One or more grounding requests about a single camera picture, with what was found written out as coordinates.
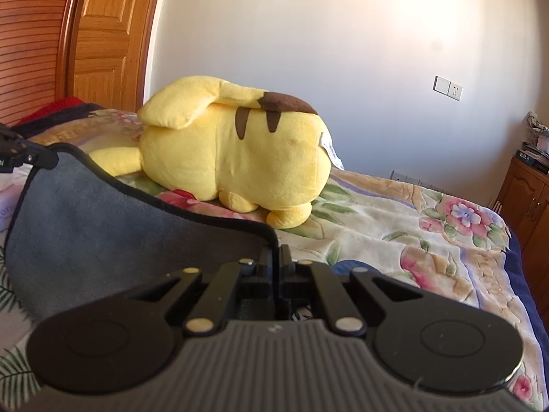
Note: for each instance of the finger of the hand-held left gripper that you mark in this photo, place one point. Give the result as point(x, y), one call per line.
point(30, 154)

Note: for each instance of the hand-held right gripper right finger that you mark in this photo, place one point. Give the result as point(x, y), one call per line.
point(284, 268)

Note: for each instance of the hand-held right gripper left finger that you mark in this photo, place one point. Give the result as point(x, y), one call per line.
point(269, 268)

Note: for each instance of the grey towel with black edge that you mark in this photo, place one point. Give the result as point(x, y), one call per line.
point(107, 227)

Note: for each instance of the red cloth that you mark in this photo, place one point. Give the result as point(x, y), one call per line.
point(55, 109)

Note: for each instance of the floral blanket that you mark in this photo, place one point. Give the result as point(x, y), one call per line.
point(386, 231)

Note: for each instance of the yellow plush toy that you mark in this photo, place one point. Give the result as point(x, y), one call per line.
point(240, 150)

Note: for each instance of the wooden panel door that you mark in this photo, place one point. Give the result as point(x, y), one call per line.
point(111, 30)

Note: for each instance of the dark blue bed sheet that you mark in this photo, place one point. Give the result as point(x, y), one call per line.
point(521, 274)

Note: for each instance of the wooden cabinet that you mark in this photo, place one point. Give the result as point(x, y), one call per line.
point(525, 206)

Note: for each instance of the stack of books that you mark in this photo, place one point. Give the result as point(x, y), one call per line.
point(534, 154)

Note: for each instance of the patterned bag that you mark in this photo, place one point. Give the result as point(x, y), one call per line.
point(539, 123)

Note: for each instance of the white wall switch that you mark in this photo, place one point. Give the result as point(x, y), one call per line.
point(440, 84)

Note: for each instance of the white wall socket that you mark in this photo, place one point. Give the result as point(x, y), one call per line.
point(455, 91)

